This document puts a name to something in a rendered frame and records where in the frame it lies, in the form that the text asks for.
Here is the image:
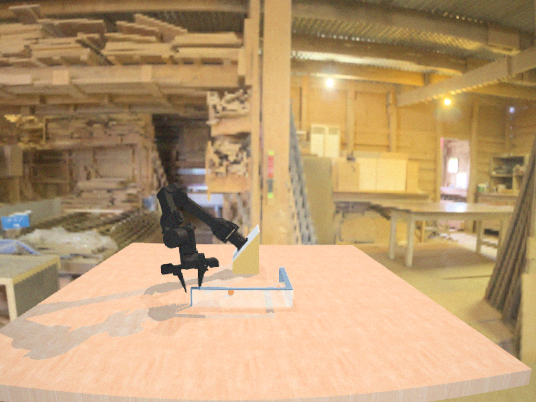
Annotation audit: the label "light blue flat bar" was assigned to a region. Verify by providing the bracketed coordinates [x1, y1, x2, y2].
[190, 267, 294, 292]

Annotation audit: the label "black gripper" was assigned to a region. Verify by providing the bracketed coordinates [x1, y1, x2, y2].
[161, 243, 220, 293]

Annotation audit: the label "low clear corner walls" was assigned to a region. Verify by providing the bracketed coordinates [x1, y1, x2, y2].
[191, 289, 294, 308]

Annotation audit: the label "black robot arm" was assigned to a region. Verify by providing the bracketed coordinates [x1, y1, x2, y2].
[156, 182, 248, 270]

